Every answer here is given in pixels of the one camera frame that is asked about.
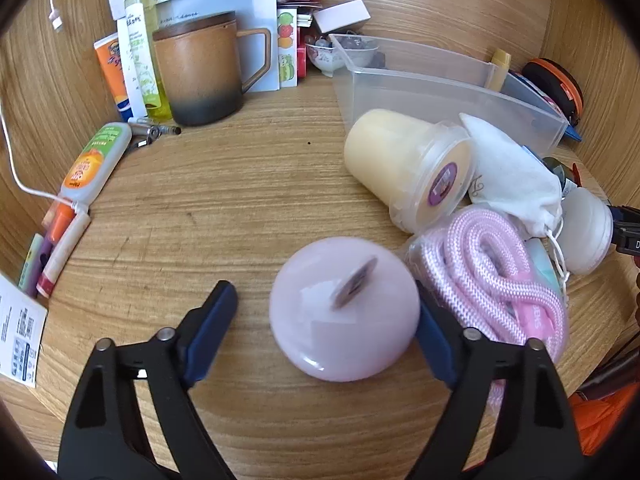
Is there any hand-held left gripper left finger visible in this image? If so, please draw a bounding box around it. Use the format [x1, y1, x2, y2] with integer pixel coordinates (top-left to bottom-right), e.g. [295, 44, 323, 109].
[57, 280, 240, 480]

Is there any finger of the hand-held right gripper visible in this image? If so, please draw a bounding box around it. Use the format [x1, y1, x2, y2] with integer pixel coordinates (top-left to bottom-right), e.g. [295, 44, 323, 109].
[606, 204, 640, 227]

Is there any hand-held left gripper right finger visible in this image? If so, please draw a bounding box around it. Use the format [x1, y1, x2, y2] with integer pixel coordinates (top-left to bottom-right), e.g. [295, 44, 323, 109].
[407, 285, 583, 480]

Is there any dark green bottle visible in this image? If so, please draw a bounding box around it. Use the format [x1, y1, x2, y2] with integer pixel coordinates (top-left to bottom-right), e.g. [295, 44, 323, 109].
[542, 156, 581, 196]

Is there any pink rope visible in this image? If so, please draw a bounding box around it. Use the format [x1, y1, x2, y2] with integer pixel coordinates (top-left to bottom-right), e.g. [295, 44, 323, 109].
[405, 205, 571, 406]

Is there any pink round case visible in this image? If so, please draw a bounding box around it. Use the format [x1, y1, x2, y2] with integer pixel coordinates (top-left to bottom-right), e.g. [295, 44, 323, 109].
[269, 237, 422, 382]

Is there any clear plastic bin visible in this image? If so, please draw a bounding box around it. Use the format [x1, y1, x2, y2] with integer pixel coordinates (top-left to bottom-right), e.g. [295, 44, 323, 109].
[327, 33, 571, 158]

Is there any wooden desktop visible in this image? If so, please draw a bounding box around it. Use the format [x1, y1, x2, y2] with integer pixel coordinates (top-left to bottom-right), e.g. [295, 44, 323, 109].
[0, 60, 631, 480]

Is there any white round container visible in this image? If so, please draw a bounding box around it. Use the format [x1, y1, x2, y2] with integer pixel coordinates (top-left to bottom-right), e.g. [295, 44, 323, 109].
[555, 187, 615, 276]

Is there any mint green case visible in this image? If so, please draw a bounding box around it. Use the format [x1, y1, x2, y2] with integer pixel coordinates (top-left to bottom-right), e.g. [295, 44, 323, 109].
[525, 237, 563, 301]

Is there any black and orange zip case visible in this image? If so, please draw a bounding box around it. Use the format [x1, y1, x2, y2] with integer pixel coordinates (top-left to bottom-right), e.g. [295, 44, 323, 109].
[522, 57, 585, 126]

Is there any white stick with red end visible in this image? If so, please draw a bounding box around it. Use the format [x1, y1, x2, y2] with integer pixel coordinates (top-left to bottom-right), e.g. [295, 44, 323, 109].
[36, 212, 91, 297]

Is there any orange jacket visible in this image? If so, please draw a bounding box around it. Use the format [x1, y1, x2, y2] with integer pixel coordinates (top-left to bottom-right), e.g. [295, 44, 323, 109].
[567, 385, 636, 456]

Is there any orange lip balm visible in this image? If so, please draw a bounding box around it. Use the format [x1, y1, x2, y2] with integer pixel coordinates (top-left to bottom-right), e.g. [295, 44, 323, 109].
[42, 202, 76, 246]

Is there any pale yellow tube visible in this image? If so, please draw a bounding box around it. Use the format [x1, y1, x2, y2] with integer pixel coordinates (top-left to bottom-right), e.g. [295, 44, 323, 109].
[487, 48, 512, 93]

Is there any yellow cream tub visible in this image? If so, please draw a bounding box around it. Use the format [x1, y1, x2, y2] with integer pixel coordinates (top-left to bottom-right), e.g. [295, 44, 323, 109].
[344, 108, 476, 235]

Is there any white label sheet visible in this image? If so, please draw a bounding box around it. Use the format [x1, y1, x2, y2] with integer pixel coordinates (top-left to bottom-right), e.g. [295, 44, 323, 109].
[0, 272, 49, 388]

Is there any pale green eraser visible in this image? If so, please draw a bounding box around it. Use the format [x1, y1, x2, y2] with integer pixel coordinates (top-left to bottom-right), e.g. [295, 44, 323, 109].
[19, 232, 46, 291]

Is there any green and orange tube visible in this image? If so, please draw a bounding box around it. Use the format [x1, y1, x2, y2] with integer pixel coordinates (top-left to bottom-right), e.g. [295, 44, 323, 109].
[59, 121, 133, 206]

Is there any metal nail clipper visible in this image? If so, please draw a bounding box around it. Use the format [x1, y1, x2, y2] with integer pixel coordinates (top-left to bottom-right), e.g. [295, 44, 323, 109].
[125, 116, 183, 153]

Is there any brown ceramic mug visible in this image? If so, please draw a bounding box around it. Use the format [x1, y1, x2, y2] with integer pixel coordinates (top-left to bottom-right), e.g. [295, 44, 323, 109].
[151, 10, 273, 127]

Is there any orange sunscreen tube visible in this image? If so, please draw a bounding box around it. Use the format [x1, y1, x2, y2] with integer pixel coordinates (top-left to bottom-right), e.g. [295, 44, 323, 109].
[93, 32, 136, 123]

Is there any yellow spray bottle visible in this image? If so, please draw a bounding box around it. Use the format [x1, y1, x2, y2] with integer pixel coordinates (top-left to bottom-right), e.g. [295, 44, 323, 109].
[124, 0, 173, 122]

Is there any fruit print box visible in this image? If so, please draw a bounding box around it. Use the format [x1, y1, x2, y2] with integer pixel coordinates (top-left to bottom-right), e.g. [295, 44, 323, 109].
[276, 6, 301, 88]

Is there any small white bowl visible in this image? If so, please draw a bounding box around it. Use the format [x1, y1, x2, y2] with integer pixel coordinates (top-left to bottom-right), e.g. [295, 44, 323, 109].
[305, 35, 381, 77]

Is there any white tall box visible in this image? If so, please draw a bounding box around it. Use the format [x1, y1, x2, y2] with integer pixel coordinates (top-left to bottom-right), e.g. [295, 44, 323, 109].
[116, 7, 151, 120]

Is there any small white box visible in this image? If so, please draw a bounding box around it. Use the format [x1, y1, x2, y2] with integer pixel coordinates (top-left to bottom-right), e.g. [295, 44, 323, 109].
[312, 0, 372, 36]

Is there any white drawstring pouch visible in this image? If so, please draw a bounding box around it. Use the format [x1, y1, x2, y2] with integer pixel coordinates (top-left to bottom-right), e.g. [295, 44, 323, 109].
[459, 112, 571, 291]

